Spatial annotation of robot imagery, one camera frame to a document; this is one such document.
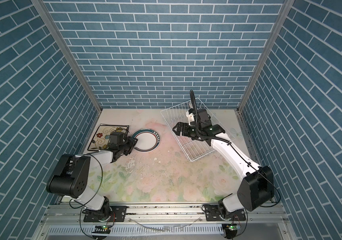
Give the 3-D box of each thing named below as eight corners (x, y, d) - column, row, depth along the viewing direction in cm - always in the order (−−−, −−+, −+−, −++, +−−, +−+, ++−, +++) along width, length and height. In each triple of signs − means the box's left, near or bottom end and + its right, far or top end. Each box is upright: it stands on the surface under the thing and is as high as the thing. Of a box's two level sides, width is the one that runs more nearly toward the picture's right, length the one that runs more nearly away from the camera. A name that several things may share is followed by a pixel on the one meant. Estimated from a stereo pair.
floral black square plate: (89, 151, 97) (86, 149, 95) (100, 126, 111) (98, 123, 108) (122, 152, 98) (121, 149, 95) (129, 126, 111) (128, 123, 109)
